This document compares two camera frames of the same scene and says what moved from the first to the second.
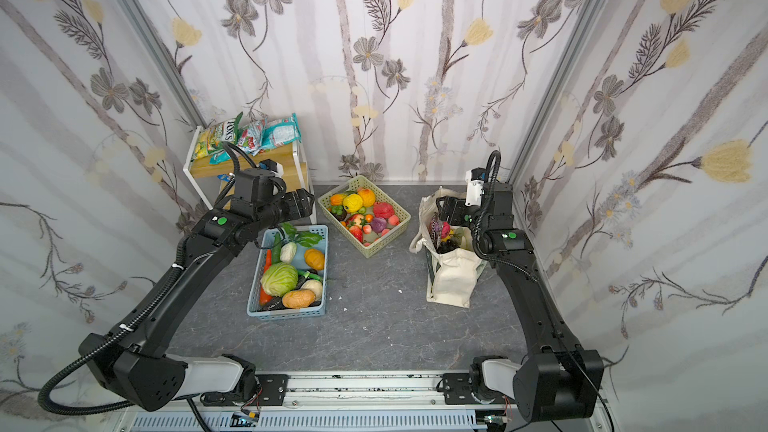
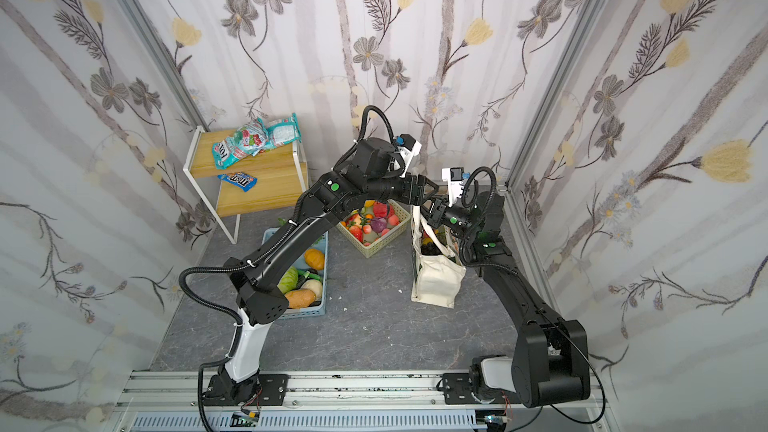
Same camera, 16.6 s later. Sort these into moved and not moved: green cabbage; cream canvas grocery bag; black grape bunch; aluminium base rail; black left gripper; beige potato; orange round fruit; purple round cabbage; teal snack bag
Moved: cream canvas grocery bag; black left gripper; black grape bunch
Not moved: orange round fruit; teal snack bag; purple round cabbage; aluminium base rail; green cabbage; beige potato
